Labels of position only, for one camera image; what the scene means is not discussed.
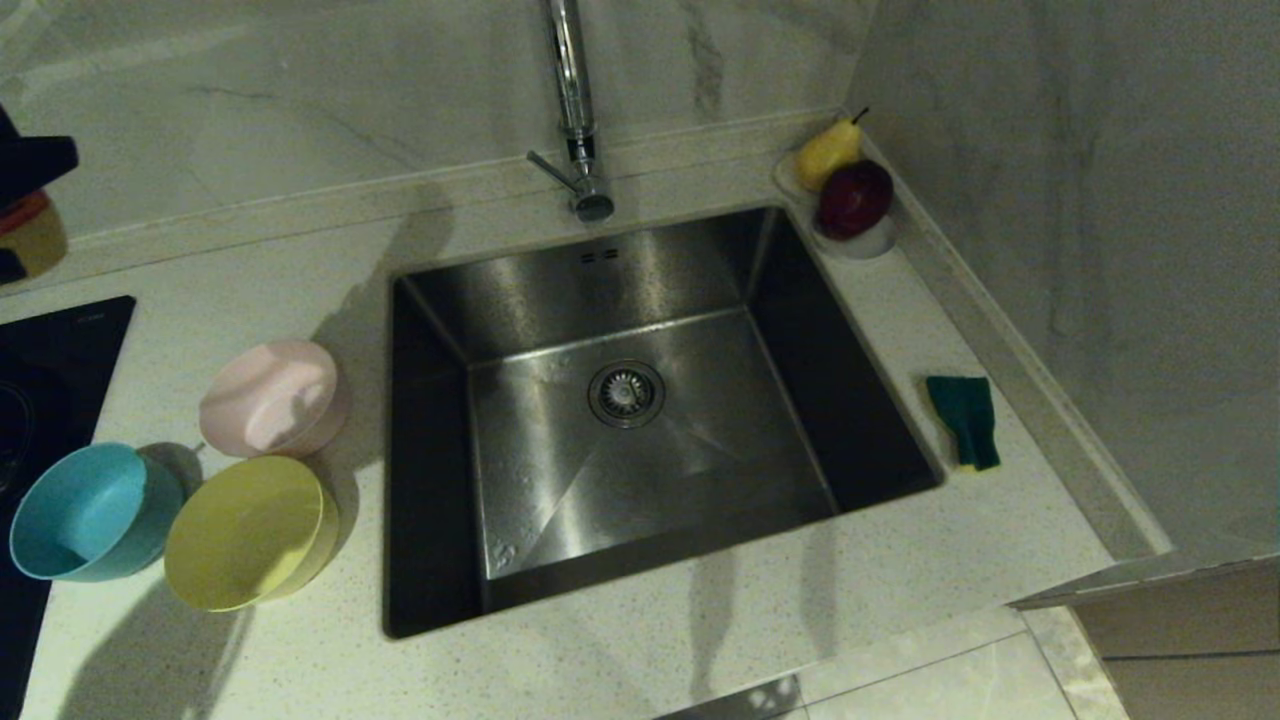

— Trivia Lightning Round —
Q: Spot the orange label detergent bottle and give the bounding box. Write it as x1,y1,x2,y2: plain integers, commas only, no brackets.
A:
0,190,69,286

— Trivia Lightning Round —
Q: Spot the metal sink drain strainer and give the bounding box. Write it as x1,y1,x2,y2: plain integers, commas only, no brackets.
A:
588,361,667,430

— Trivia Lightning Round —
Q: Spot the stainless steel sink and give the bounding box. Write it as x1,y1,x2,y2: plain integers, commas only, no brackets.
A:
383,205,944,639

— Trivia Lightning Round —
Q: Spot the green and yellow sponge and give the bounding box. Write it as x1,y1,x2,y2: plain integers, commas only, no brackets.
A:
924,375,1001,472

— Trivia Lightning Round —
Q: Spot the black induction cooktop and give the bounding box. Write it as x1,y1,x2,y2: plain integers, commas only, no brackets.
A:
0,295,137,720

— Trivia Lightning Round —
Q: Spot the blue plastic bowl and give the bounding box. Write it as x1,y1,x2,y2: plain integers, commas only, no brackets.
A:
8,442,186,583

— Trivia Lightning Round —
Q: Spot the pink plastic bowl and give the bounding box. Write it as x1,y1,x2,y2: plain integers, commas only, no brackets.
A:
198,340,351,459

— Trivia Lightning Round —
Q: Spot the yellow plastic bowl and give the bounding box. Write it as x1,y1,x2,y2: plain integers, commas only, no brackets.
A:
163,455,341,613

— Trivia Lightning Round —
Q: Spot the chrome faucet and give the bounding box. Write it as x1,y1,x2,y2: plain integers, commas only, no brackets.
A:
526,0,617,223

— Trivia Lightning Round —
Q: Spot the yellow pear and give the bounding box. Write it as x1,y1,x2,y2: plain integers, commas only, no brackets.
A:
795,108,869,195

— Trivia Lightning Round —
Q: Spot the dark red apple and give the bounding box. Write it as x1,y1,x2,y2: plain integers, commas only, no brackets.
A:
817,160,895,241

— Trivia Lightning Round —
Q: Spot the white fruit tray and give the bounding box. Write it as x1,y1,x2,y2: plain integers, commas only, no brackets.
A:
772,153,899,261

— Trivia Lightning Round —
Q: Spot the light wooden cabinet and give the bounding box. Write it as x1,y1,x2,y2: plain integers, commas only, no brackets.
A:
1070,565,1280,720

